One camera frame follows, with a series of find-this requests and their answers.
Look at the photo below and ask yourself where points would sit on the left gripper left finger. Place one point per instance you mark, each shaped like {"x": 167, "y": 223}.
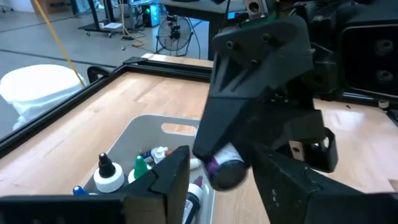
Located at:
{"x": 149, "y": 202}

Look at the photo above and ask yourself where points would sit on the dark background table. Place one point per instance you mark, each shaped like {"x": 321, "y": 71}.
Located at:
{"x": 202, "y": 9}

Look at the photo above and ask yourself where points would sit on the black computer tower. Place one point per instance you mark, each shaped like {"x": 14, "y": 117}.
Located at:
{"x": 150, "y": 14}

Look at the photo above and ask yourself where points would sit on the large blue-tip colouring bottle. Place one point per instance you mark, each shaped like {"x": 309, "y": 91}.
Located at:
{"x": 80, "y": 190}

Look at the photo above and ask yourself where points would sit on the large black-tip colouring bottle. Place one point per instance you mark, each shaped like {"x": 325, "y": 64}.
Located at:
{"x": 107, "y": 177}

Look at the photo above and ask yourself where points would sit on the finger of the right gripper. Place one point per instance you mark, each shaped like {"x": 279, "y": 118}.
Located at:
{"x": 298, "y": 130}
{"x": 245, "y": 71}

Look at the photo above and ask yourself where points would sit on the grey plastic bin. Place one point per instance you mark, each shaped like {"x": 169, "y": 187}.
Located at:
{"x": 143, "y": 130}

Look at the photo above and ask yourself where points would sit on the large green-tip colouring bottle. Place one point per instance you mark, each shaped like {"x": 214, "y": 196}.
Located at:
{"x": 140, "y": 166}

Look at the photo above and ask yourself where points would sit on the black aluminium frame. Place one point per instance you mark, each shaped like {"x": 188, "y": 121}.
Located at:
{"x": 62, "y": 102}

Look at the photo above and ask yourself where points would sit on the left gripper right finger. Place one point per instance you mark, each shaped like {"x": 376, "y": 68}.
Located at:
{"x": 295, "y": 202}

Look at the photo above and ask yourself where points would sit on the black floor fan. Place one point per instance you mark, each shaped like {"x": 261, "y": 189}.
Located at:
{"x": 174, "y": 32}

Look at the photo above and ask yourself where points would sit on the small purple-label dropper bottle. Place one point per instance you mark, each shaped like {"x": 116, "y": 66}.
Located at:
{"x": 227, "y": 174}

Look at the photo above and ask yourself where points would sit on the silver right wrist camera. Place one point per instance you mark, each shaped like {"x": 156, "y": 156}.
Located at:
{"x": 255, "y": 7}

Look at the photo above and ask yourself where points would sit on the white trash can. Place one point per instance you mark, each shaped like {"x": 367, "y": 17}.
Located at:
{"x": 37, "y": 87}

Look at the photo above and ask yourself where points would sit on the large purple-tip colouring bottle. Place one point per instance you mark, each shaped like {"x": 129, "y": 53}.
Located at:
{"x": 193, "y": 199}

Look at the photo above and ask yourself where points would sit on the black rolling stand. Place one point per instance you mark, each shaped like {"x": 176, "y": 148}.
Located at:
{"x": 99, "y": 21}

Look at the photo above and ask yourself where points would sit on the small blue dropper bottle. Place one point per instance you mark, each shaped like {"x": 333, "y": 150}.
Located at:
{"x": 154, "y": 154}

